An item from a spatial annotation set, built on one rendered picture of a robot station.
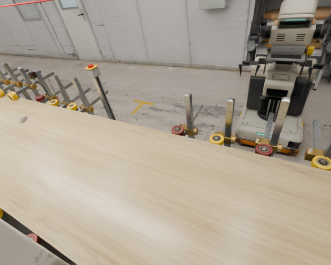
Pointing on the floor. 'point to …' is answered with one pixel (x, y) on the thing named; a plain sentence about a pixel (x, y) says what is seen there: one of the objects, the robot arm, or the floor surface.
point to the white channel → (16, 246)
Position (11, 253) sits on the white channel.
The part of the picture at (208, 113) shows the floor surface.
